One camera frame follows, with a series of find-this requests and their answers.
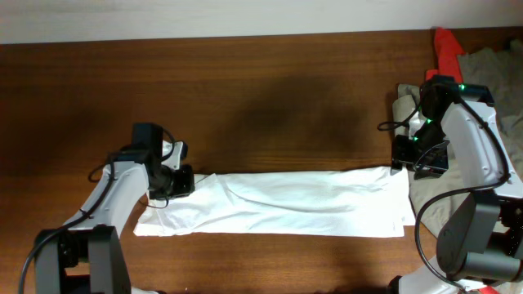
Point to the white t-shirt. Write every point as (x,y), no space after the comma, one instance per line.
(371,202)

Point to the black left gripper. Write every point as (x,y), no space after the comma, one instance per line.
(182,182)

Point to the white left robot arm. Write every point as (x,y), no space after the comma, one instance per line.
(85,255)

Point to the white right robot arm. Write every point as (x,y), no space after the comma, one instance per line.
(480,245)

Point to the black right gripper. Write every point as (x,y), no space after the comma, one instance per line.
(409,153)

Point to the red garment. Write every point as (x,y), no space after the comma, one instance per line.
(447,49)

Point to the grey-beige garment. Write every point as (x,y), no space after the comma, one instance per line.
(477,152)

